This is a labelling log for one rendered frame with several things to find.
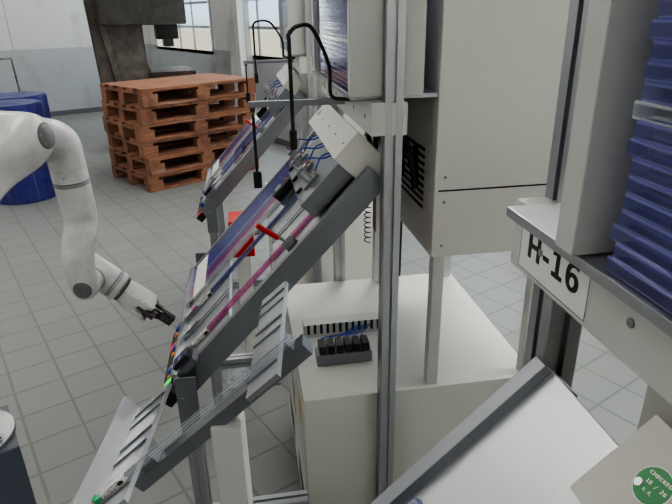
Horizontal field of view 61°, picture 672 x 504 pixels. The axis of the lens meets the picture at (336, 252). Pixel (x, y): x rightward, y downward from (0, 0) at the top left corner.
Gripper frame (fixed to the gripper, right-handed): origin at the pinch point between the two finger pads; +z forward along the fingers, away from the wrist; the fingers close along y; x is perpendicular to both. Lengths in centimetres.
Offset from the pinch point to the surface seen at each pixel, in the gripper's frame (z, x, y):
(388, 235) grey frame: 18, 65, 36
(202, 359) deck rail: 5.9, 12.0, 31.9
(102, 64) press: -119, -70, -588
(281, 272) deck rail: 6, 42, 32
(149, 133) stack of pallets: -32, -56, -399
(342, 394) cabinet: 42, 24, 31
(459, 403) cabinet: 70, 42, 32
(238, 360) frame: 42, -18, -38
